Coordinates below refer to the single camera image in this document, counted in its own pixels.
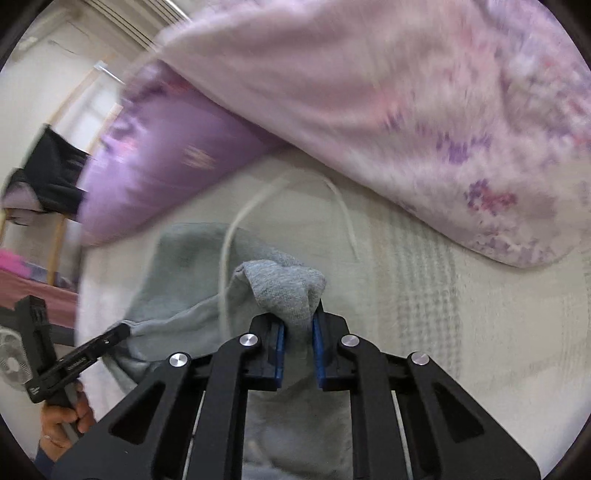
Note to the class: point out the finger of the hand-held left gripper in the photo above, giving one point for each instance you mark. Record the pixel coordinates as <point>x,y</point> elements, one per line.
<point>111,336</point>

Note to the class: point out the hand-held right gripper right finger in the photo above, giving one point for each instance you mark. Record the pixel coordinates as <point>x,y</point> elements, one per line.
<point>319,355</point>

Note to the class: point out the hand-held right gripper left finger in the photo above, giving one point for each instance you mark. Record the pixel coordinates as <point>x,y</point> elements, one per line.
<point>277,353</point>

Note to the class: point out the grey hooded sweatshirt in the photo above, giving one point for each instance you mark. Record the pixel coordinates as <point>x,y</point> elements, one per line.
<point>203,286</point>

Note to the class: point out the person's left forearm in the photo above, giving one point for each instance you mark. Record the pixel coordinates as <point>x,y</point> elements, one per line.
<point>46,454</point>

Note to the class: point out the person's left hand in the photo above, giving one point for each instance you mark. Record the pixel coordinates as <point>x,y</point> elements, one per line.
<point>64,415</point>

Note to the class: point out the white electric fan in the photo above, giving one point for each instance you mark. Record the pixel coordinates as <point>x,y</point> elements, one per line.
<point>14,360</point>

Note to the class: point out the white checked bed sheet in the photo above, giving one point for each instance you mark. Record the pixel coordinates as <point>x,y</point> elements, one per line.
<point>461,300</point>

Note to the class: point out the black cloth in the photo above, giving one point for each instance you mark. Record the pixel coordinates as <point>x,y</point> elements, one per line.
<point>51,170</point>

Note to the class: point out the purple pillow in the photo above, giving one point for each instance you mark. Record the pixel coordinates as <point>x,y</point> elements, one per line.
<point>161,157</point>

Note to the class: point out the pink floral quilt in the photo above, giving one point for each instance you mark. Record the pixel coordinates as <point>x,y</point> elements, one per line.
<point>369,115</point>

